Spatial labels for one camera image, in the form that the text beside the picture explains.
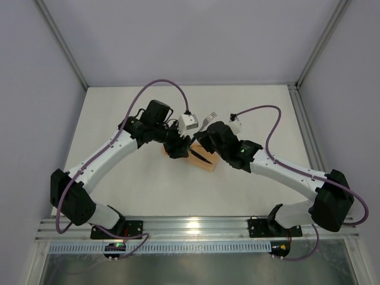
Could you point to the aluminium frame post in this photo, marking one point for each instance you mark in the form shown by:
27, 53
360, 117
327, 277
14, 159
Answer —
61, 42
332, 23

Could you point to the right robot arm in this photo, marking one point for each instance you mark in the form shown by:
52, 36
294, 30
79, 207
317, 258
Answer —
326, 205

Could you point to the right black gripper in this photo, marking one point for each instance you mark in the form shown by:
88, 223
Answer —
206, 140

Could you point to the fork with green handle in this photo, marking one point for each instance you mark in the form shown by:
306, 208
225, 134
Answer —
205, 122

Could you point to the aluminium rail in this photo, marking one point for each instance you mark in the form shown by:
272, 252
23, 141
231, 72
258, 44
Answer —
310, 144
163, 228

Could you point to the aluminium front rail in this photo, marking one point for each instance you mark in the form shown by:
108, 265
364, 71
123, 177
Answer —
163, 228

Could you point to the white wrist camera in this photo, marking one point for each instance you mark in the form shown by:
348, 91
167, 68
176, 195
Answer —
187, 122
235, 124

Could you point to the slotted grey cable duct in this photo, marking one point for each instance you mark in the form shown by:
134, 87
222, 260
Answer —
150, 247

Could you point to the orange cloth napkin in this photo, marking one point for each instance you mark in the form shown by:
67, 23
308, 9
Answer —
198, 163

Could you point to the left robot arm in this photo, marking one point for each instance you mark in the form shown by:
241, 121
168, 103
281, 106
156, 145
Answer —
70, 191

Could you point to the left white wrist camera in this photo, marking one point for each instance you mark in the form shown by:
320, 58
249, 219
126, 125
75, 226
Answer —
187, 122

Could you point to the right small connector board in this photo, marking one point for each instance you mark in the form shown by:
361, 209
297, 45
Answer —
279, 249

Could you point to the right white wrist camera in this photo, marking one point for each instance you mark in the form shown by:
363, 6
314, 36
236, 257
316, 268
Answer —
235, 124

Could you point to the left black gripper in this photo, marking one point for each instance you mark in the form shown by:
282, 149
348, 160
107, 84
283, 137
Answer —
179, 146

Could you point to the knife with green handle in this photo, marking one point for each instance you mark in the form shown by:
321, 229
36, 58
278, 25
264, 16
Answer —
201, 154

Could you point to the right side aluminium rail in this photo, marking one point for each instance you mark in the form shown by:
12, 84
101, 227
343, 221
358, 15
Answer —
310, 144

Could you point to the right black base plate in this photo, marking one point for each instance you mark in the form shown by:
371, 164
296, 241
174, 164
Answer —
262, 227

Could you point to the left aluminium frame post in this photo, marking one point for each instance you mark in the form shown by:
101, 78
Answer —
61, 42

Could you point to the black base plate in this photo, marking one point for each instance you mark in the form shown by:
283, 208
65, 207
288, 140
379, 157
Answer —
133, 230
262, 227

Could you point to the right aluminium frame post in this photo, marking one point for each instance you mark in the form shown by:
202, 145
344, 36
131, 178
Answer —
332, 23

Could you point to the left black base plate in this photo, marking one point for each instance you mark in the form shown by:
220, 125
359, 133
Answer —
133, 230

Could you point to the left small controller board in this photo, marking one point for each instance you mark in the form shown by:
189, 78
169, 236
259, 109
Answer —
114, 250

